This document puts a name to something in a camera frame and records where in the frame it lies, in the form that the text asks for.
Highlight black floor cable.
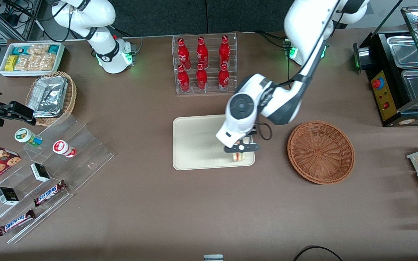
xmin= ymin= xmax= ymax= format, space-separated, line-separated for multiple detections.
xmin=292 ymin=245 xmax=344 ymax=261

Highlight yellow snack pack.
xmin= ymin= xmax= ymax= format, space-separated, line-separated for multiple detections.
xmin=5 ymin=55 xmax=19 ymax=72

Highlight black food warmer machine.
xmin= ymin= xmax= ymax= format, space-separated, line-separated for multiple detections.
xmin=352 ymin=7 xmax=418 ymax=127

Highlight beige plastic tray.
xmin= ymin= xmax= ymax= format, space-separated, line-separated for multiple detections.
xmin=172 ymin=115 xmax=256 ymax=171

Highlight clear acrylic stepped stand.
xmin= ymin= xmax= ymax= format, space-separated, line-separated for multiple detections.
xmin=0 ymin=114 xmax=114 ymax=244

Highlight silver foil container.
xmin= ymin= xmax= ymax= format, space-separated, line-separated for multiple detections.
xmin=27 ymin=76 xmax=68 ymax=118

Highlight black left base cables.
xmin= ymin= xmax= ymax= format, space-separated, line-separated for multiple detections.
xmin=255 ymin=30 xmax=290 ymax=49

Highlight black right base cables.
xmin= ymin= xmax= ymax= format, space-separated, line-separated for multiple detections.
xmin=108 ymin=25 xmax=144 ymax=55

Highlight small black box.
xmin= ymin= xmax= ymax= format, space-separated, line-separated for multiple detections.
xmin=30 ymin=163 xmax=51 ymax=182
xmin=0 ymin=187 xmax=20 ymax=206

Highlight white rectangular snack bin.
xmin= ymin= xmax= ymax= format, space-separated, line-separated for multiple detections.
xmin=0 ymin=42 xmax=66 ymax=78

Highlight brown round wicker basket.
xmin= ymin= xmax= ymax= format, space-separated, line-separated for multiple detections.
xmin=287 ymin=121 xmax=356 ymax=185

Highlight red lid yogurt cup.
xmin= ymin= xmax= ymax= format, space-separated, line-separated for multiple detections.
xmin=53 ymin=140 xmax=77 ymax=158

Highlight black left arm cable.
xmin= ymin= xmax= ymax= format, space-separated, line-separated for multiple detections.
xmin=253 ymin=46 xmax=306 ymax=142

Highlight green lid yogurt cup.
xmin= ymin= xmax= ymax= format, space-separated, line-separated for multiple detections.
xmin=15 ymin=128 xmax=43 ymax=147

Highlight brown snickers bar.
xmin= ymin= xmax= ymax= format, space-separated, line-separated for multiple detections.
xmin=0 ymin=209 xmax=36 ymax=237
xmin=33 ymin=179 xmax=68 ymax=207

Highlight red cola bottle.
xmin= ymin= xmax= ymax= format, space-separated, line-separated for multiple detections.
xmin=196 ymin=36 xmax=209 ymax=69
xmin=196 ymin=63 xmax=208 ymax=91
xmin=177 ymin=65 xmax=190 ymax=92
xmin=219 ymin=35 xmax=231 ymax=68
xmin=177 ymin=38 xmax=191 ymax=70
xmin=218 ymin=63 xmax=230 ymax=92

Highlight clear cracker packet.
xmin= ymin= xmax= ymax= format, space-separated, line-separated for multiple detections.
xmin=28 ymin=54 xmax=56 ymax=71
xmin=14 ymin=54 xmax=32 ymax=71
xmin=27 ymin=44 xmax=50 ymax=56

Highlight aluminium frame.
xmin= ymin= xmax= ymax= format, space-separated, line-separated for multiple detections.
xmin=0 ymin=0 xmax=43 ymax=43

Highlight light tan wicker basket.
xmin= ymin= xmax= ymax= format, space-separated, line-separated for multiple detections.
xmin=25 ymin=71 xmax=77 ymax=127

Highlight clear acrylic bottle rack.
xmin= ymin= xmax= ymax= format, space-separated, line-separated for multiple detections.
xmin=172 ymin=32 xmax=238 ymax=95

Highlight black base cables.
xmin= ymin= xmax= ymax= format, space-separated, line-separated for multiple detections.
xmin=255 ymin=30 xmax=290 ymax=49
xmin=108 ymin=25 xmax=144 ymax=55

